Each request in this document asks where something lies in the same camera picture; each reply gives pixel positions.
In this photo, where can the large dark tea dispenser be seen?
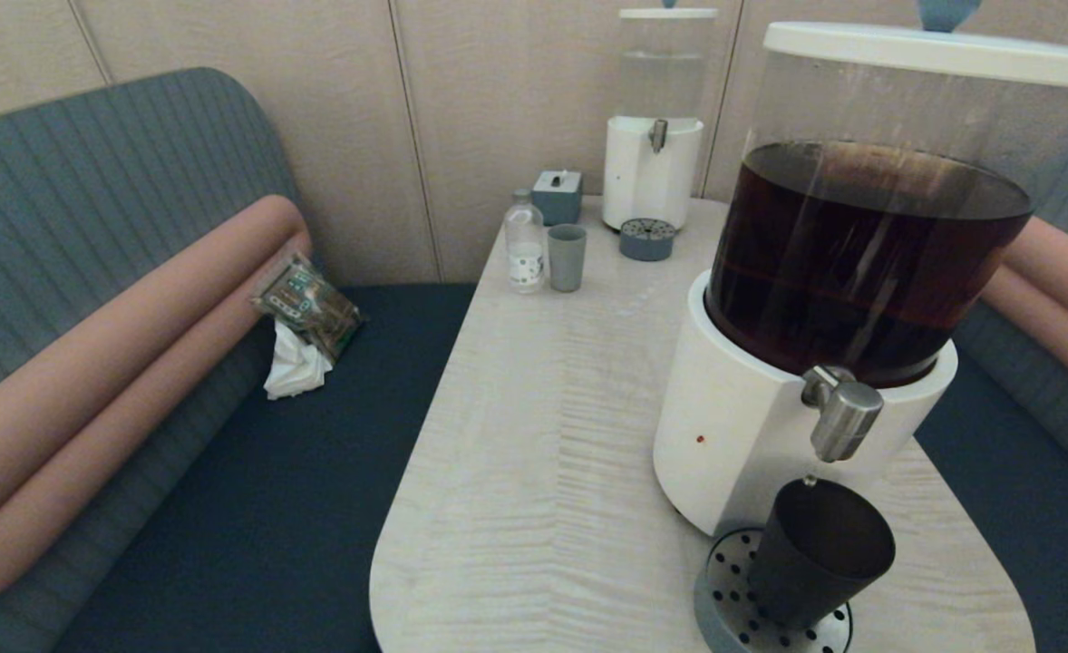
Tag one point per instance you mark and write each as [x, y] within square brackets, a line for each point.
[742, 426]

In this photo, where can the large silver dispenser tap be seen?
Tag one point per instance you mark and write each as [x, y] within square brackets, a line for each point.
[844, 419]

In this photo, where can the black plastic cup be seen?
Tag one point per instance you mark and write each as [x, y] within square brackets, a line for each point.
[817, 553]

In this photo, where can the grey plastic cup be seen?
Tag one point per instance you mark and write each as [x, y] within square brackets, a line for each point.
[567, 261]

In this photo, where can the clear plastic bottle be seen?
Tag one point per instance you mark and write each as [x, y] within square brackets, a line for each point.
[525, 245]

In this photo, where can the grey tissue box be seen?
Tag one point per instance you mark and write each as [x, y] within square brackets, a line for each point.
[557, 201]

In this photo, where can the small grey drip tray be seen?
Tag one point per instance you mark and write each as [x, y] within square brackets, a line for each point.
[647, 243]

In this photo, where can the small clear water dispenser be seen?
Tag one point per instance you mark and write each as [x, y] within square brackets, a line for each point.
[647, 181]

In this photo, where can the green snack packet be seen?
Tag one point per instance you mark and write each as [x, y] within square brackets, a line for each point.
[312, 307]

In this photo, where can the small silver dispenser tap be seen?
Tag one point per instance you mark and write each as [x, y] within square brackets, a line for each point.
[657, 134]

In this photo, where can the white crumpled tissue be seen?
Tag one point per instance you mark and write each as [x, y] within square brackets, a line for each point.
[296, 367]

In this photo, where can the large grey perforated drip tray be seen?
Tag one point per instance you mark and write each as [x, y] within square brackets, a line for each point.
[723, 617]

